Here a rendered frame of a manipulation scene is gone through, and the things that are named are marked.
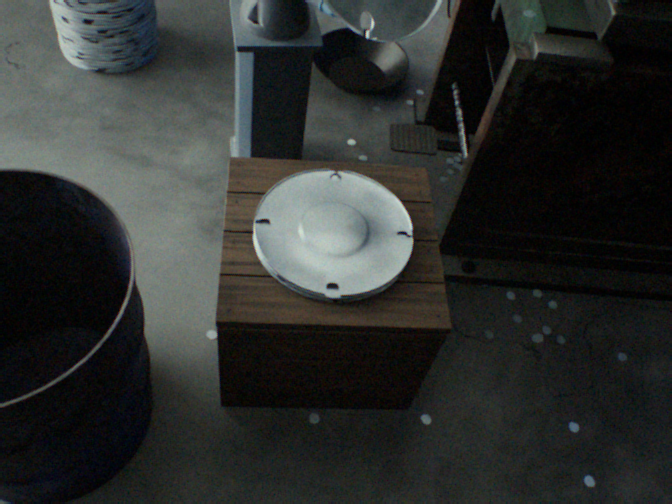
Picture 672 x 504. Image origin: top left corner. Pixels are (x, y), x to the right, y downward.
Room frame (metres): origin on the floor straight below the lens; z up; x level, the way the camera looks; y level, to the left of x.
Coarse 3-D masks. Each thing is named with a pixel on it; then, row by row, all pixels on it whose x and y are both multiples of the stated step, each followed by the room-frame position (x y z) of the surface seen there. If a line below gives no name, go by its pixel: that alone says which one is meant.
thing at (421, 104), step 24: (456, 0) 1.52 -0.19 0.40; (480, 0) 1.49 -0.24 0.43; (456, 24) 1.49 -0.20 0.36; (480, 24) 1.50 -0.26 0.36; (504, 24) 1.51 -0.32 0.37; (456, 48) 1.49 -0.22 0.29; (480, 48) 1.50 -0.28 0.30; (456, 72) 1.49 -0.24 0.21; (480, 72) 1.50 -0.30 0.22; (432, 96) 1.49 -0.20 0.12; (480, 96) 1.51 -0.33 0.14; (432, 120) 1.49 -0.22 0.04; (456, 120) 1.50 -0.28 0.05; (480, 120) 1.51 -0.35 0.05
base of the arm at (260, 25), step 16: (256, 0) 1.18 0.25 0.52; (272, 0) 1.17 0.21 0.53; (288, 0) 1.18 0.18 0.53; (240, 16) 1.20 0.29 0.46; (256, 16) 1.18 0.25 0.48; (272, 16) 1.16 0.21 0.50; (288, 16) 1.17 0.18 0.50; (304, 16) 1.21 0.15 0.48; (256, 32) 1.16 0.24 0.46; (272, 32) 1.15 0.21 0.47; (288, 32) 1.17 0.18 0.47; (304, 32) 1.20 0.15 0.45
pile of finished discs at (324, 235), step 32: (288, 192) 0.82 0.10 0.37; (320, 192) 0.83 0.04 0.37; (352, 192) 0.85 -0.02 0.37; (384, 192) 0.86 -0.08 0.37; (256, 224) 0.73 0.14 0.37; (288, 224) 0.74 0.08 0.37; (320, 224) 0.75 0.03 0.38; (352, 224) 0.76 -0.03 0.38; (384, 224) 0.78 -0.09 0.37; (288, 256) 0.67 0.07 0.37; (320, 256) 0.68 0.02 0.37; (352, 256) 0.70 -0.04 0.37; (384, 256) 0.71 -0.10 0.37; (288, 288) 0.62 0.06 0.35; (320, 288) 0.62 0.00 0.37; (352, 288) 0.63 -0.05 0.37; (384, 288) 0.65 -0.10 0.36
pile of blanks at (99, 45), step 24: (72, 0) 1.46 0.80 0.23; (96, 0) 1.46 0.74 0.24; (120, 0) 1.50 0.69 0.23; (144, 0) 1.57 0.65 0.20; (72, 24) 1.46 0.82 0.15; (96, 24) 1.46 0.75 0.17; (120, 24) 1.49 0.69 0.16; (144, 24) 1.55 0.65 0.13; (72, 48) 1.47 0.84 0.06; (96, 48) 1.46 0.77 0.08; (120, 48) 1.48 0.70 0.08; (144, 48) 1.54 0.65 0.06
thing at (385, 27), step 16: (336, 0) 0.65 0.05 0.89; (352, 0) 0.67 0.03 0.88; (368, 0) 0.69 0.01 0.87; (384, 0) 0.71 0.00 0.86; (400, 0) 0.73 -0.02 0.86; (416, 0) 0.75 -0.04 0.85; (432, 0) 0.78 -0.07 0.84; (352, 16) 0.66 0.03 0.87; (384, 16) 0.70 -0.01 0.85; (400, 16) 0.72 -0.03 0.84; (416, 16) 0.74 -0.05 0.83; (432, 16) 0.76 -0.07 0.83; (368, 32) 0.66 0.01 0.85; (384, 32) 0.68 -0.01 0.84; (400, 32) 0.70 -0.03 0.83; (416, 32) 0.72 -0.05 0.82
